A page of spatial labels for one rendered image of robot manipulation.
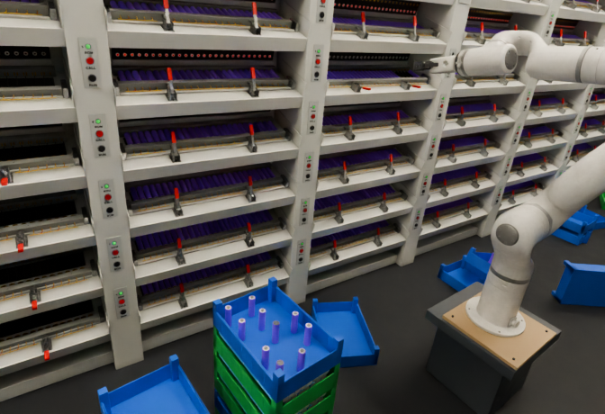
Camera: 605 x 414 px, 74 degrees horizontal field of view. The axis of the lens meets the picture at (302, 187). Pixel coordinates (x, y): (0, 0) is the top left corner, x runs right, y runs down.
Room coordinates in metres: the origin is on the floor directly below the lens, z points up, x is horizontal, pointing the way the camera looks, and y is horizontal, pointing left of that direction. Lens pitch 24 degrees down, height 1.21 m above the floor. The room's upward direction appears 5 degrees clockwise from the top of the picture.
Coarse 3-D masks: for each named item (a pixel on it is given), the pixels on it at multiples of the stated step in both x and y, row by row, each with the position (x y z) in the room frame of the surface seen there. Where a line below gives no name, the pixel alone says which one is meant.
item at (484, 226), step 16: (560, 0) 2.24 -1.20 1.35; (512, 16) 2.35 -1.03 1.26; (528, 16) 2.27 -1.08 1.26; (544, 16) 2.21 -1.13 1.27; (544, 32) 2.21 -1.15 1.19; (496, 96) 2.32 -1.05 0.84; (512, 96) 2.24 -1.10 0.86; (512, 128) 2.20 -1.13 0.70; (512, 160) 2.25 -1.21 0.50; (496, 192) 2.21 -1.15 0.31; (496, 208) 2.24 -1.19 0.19; (480, 224) 2.22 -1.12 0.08
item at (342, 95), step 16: (336, 64) 1.70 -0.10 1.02; (352, 64) 1.75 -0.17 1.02; (368, 64) 1.80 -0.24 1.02; (384, 64) 1.85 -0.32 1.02; (400, 64) 1.90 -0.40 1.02; (432, 80) 1.83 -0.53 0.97; (336, 96) 1.49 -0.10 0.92; (352, 96) 1.54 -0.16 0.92; (368, 96) 1.59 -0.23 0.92; (384, 96) 1.64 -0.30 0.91; (400, 96) 1.69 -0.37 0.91; (416, 96) 1.75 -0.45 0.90; (432, 96) 1.81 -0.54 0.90
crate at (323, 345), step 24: (264, 288) 0.96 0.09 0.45; (216, 312) 0.84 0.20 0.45; (240, 312) 0.90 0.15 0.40; (288, 312) 0.92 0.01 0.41; (264, 336) 0.82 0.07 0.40; (288, 336) 0.83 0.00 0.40; (312, 336) 0.83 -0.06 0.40; (336, 336) 0.76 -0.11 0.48; (288, 360) 0.75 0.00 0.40; (312, 360) 0.75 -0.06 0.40; (336, 360) 0.74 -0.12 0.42; (264, 384) 0.66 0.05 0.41; (288, 384) 0.65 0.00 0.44
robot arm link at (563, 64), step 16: (512, 32) 1.31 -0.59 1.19; (528, 32) 1.26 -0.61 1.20; (528, 48) 1.24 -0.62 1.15; (544, 48) 1.16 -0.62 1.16; (560, 48) 1.13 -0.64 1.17; (576, 48) 1.10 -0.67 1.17; (528, 64) 1.16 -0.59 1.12; (544, 64) 1.13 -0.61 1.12; (560, 64) 1.10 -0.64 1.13; (576, 64) 1.07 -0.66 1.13; (560, 80) 1.12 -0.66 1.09; (576, 80) 1.08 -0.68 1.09
